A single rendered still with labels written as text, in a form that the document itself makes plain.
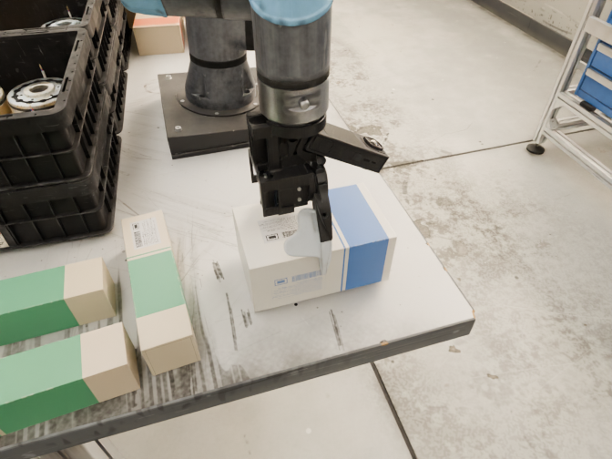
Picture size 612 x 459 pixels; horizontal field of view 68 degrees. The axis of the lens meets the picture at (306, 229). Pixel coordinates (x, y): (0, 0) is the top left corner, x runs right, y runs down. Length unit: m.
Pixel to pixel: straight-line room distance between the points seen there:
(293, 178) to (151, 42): 0.93
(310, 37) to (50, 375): 0.45
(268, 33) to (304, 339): 0.38
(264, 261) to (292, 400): 0.82
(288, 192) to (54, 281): 0.34
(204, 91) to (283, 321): 0.54
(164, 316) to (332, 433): 0.81
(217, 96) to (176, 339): 0.55
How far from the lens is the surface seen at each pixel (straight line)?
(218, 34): 0.93
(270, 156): 0.51
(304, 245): 0.56
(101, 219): 0.79
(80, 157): 0.74
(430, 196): 1.97
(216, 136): 0.92
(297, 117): 0.47
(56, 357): 0.61
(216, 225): 0.78
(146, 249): 0.68
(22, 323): 0.70
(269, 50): 0.45
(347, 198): 0.66
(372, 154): 0.55
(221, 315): 0.65
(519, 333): 1.61
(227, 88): 0.97
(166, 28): 1.37
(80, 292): 0.66
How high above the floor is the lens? 1.23
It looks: 44 degrees down
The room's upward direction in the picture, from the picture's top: straight up
